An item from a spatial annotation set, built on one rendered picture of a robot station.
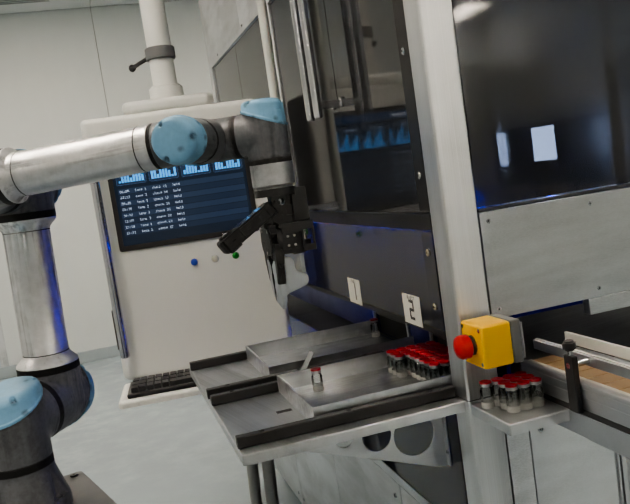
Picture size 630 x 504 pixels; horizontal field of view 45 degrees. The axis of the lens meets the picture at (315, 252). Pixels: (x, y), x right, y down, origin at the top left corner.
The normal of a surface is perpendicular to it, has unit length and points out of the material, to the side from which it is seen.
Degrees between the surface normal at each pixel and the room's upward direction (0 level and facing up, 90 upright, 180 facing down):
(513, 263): 90
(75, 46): 90
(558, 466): 90
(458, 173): 90
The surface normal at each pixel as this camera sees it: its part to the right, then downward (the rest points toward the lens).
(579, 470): 0.28, 0.06
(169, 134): -0.20, 0.13
